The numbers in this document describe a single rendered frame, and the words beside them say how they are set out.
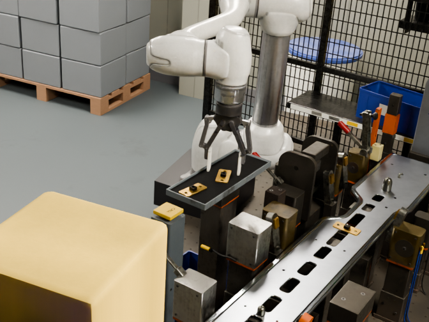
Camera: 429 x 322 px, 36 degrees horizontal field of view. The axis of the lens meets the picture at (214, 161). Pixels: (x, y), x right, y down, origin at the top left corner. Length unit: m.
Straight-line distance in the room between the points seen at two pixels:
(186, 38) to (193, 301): 0.70
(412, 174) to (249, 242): 0.92
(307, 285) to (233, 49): 0.67
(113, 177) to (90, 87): 1.16
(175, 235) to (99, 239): 1.57
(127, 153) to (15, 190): 0.90
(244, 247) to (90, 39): 3.62
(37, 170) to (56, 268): 4.34
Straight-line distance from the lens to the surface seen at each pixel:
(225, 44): 1.81
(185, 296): 1.72
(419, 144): 2.76
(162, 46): 1.83
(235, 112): 1.88
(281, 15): 2.34
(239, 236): 1.87
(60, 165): 4.63
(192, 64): 1.82
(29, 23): 5.63
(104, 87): 5.40
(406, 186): 2.47
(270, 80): 2.46
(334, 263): 1.96
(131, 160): 4.70
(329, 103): 3.06
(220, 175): 1.99
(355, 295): 1.80
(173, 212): 1.80
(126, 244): 0.26
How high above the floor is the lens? 2.08
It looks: 26 degrees down
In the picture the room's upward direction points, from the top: 4 degrees clockwise
